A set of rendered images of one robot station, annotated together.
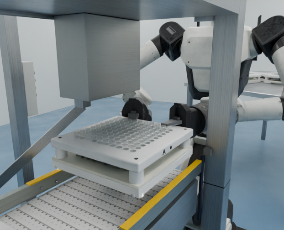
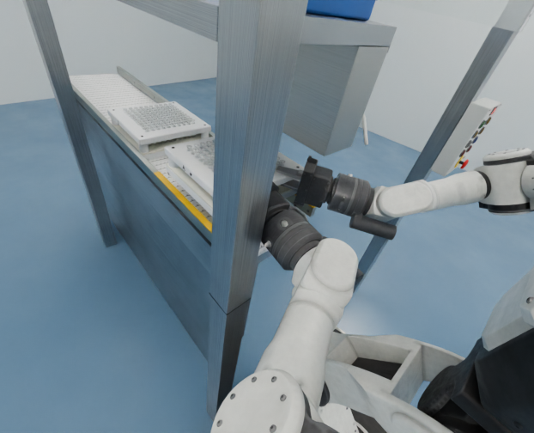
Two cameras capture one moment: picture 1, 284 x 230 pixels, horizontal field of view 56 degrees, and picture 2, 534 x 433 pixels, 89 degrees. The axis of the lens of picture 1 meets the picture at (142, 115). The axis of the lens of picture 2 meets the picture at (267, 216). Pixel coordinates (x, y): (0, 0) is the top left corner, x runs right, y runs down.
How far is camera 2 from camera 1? 0.94 m
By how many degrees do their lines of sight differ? 86
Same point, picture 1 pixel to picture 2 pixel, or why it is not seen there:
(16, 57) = (466, 93)
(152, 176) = (175, 173)
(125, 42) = (316, 74)
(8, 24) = (489, 42)
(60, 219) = not seen: hidden behind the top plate
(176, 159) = (197, 195)
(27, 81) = (459, 129)
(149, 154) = (175, 154)
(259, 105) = (283, 328)
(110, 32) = not seen: hidden behind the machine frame
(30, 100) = (446, 155)
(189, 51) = not seen: outside the picture
